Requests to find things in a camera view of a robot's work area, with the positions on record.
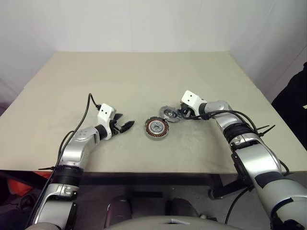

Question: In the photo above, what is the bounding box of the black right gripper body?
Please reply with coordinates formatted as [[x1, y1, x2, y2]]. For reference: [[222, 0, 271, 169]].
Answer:
[[179, 102, 196, 120]]

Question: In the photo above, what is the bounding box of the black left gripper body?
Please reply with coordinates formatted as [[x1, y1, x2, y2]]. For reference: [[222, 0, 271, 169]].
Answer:
[[109, 114, 123, 137]]

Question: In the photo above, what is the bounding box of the grey round motor lid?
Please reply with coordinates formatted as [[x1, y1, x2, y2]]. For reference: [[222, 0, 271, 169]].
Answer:
[[159, 105, 183, 123]]

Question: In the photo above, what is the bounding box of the motor housing with copper windings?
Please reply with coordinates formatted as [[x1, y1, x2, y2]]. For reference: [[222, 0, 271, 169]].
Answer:
[[143, 116, 170, 142]]

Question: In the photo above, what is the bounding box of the dark rounded shape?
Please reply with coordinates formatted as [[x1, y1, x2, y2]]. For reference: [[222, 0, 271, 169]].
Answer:
[[165, 197, 200, 220], [105, 195, 133, 226]]

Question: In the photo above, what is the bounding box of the black fabric object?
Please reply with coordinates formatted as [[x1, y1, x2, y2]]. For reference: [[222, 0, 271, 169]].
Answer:
[[272, 61, 307, 173]]

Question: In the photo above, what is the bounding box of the grey robot torso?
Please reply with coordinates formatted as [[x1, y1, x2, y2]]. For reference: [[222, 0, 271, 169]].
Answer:
[[103, 214, 232, 230]]

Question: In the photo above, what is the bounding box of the red object under table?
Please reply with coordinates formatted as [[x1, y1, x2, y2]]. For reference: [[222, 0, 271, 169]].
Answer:
[[6, 172, 52, 197]]

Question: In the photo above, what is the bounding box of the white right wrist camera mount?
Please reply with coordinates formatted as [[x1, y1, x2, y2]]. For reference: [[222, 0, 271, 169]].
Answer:
[[181, 90, 207, 116]]

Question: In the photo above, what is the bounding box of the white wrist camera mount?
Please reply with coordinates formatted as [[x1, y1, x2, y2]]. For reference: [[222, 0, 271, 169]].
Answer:
[[97, 103, 118, 140], [181, 90, 207, 116]]

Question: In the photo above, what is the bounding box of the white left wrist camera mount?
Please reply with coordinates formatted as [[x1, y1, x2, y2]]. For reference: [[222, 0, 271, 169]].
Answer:
[[97, 103, 118, 140]]

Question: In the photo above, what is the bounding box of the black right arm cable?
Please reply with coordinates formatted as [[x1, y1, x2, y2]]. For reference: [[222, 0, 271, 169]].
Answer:
[[182, 109, 292, 174]]

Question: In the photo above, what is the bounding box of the black table frame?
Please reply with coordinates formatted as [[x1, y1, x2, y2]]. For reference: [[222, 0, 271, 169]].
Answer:
[[208, 173, 256, 201]]

